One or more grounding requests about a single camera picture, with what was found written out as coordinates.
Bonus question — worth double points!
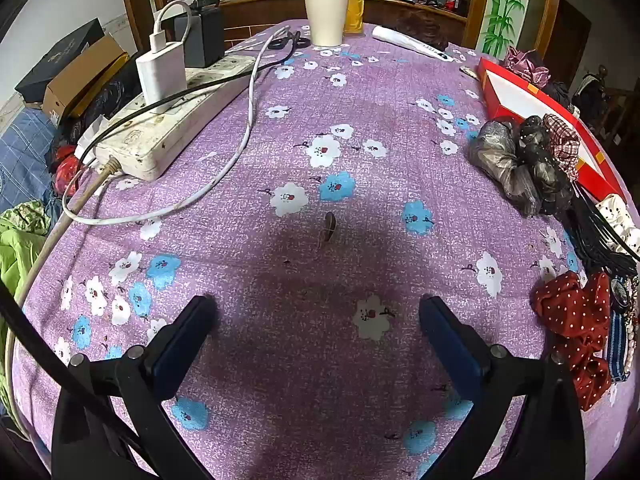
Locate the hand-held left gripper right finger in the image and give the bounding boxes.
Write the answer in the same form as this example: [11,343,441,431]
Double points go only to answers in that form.
[418,294,587,480]

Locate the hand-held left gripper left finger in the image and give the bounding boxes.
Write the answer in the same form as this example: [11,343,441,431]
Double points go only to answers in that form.
[51,295,221,480]

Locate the red dotted scrunchie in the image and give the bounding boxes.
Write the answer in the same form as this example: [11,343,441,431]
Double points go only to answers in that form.
[530,270,613,413]

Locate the navy striped hair band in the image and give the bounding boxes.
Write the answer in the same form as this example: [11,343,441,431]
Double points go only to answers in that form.
[605,310,632,383]

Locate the brown bead bracelet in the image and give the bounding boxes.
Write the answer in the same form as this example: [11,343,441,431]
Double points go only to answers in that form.
[607,275,640,361]

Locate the black gold-speckled scrunchie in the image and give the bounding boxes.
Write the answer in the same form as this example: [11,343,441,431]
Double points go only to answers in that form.
[517,115,576,216]

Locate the grey scrunchie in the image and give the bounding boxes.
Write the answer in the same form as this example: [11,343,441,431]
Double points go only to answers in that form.
[468,119,543,216]

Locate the cream scrunchie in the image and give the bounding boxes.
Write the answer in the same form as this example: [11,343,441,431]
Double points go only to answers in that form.
[597,194,640,256]

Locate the red plaid scrunchie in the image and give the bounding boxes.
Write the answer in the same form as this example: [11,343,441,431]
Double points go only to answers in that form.
[542,113,582,181]

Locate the red gift box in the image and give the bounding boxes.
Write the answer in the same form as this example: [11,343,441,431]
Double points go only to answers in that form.
[475,56,628,202]

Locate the small brown hair clip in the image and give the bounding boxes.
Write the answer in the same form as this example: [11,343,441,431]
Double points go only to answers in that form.
[318,211,338,248]

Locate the green cloth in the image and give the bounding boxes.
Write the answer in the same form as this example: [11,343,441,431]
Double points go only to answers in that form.
[0,200,56,311]

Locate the red cloth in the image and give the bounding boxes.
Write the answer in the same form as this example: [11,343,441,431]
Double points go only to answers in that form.
[52,142,83,196]

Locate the white power strip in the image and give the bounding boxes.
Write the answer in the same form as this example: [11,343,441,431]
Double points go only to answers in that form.
[94,52,258,182]

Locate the blue plaid cloth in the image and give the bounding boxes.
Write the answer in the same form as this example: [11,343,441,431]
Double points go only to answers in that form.
[0,107,58,211]

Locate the purple floral tablecloth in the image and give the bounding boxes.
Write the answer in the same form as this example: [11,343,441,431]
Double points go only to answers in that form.
[10,17,631,480]

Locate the white charger plug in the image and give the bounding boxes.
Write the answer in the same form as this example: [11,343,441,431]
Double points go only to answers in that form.
[135,35,188,115]

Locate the wooden chair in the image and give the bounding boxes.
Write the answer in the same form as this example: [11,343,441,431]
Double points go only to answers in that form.
[575,65,640,146]

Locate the pink satin fabric bundle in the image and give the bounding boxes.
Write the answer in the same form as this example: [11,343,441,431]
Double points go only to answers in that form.
[502,46,551,86]

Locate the brown cardboard box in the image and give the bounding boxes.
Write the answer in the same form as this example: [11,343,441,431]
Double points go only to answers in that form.
[42,35,128,126]

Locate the dark brown fluffy thing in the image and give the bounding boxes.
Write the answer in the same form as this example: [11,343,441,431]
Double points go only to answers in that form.
[392,10,451,51]

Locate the black adapter block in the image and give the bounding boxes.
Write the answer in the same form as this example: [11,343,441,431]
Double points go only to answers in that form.
[172,5,226,68]

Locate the black box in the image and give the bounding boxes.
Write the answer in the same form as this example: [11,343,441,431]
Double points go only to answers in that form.
[14,17,106,106]

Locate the black scissors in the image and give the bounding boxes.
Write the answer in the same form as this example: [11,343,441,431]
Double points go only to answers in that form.
[267,30,311,51]

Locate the yellow packet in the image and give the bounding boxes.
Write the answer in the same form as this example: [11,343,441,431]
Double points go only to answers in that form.
[345,0,365,36]

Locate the cream plastic cup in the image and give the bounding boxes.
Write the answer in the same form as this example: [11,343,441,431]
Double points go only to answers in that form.
[304,0,350,47]

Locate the wooden counter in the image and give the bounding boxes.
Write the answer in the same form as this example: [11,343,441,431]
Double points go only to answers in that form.
[220,0,471,48]

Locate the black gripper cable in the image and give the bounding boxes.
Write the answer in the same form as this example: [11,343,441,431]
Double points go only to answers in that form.
[0,282,143,453]

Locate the black tassel cords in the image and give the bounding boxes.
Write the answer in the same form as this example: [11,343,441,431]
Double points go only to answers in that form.
[565,185,640,278]

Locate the long white cable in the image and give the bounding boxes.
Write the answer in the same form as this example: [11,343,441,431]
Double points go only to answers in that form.
[62,25,292,226]

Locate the black power cable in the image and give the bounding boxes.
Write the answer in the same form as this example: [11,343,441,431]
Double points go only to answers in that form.
[75,35,301,161]

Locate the bamboo wall painting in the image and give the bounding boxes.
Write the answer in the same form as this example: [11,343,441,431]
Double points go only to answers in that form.
[480,0,533,53]

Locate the short white charger cable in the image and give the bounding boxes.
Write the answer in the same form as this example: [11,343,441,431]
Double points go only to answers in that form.
[152,1,195,53]

